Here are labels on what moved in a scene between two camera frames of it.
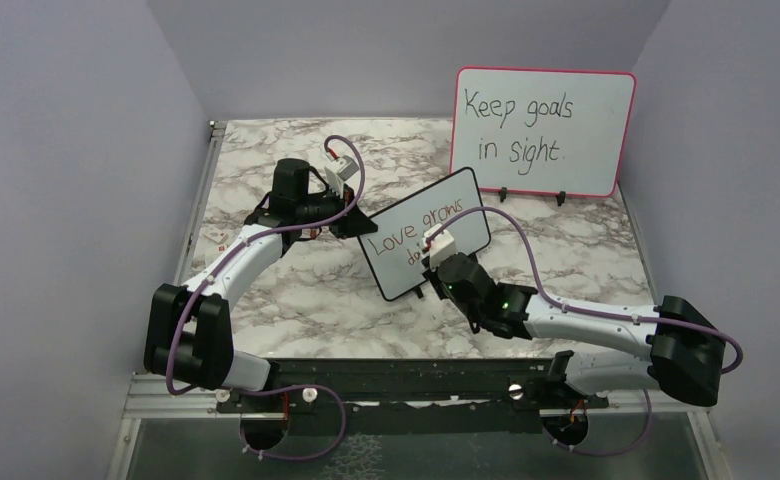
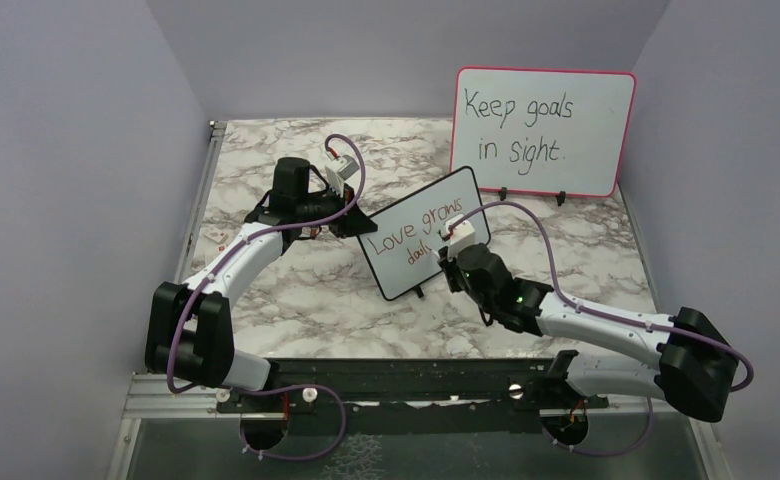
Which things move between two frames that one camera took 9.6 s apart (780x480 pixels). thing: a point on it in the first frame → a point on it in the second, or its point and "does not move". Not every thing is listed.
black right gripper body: [437, 282] → [455, 276]
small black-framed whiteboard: [395, 248] does not move
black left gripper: [354, 223] does not move
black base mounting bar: [417, 396] does not move
